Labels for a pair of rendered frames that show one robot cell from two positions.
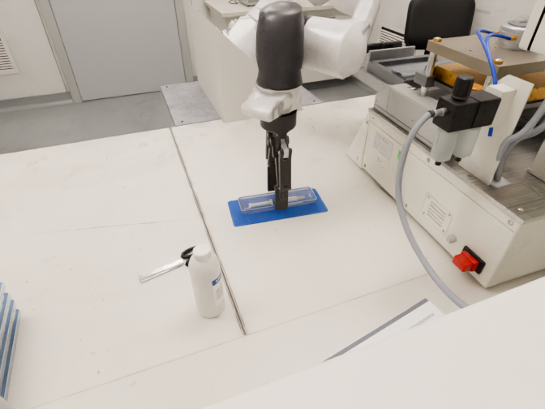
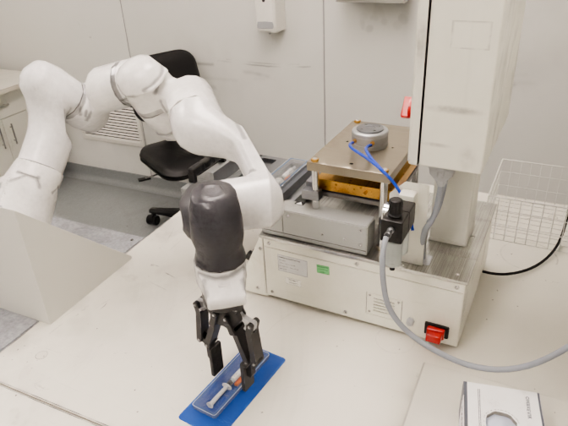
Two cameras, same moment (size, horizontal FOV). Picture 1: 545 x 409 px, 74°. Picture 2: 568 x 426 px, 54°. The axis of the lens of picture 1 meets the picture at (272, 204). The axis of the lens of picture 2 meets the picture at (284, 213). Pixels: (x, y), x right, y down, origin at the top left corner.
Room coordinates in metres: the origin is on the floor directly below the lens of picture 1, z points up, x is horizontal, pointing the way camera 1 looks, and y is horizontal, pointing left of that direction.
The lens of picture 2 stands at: (0.03, 0.44, 1.57)
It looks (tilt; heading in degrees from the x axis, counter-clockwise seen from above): 29 degrees down; 318
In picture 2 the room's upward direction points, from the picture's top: 3 degrees counter-clockwise
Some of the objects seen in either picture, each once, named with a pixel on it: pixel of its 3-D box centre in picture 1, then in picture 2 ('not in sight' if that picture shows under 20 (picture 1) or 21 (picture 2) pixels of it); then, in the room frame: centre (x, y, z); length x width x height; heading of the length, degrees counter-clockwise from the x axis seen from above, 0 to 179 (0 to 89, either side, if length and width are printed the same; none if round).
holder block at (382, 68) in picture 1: (416, 71); (269, 177); (0.98, -0.38, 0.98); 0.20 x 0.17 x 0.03; 109
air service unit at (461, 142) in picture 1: (461, 119); (395, 227); (0.54, -0.30, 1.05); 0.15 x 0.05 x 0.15; 109
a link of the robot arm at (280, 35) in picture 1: (289, 38); (210, 211); (0.73, -0.03, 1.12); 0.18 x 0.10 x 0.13; 149
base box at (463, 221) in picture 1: (461, 166); (361, 252); (0.74, -0.45, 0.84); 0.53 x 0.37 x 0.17; 19
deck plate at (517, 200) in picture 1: (495, 139); (381, 220); (0.70, -0.48, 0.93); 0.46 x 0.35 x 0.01; 19
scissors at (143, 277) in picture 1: (173, 264); not in sight; (0.50, 0.20, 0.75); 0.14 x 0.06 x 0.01; 122
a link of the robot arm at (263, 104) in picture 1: (271, 99); (222, 279); (0.67, 0.00, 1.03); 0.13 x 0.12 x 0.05; 104
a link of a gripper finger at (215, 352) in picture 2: (273, 178); (215, 358); (0.73, 0.00, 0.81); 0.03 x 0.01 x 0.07; 104
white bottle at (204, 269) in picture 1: (207, 280); not in sight; (0.40, 0.11, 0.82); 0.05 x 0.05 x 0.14
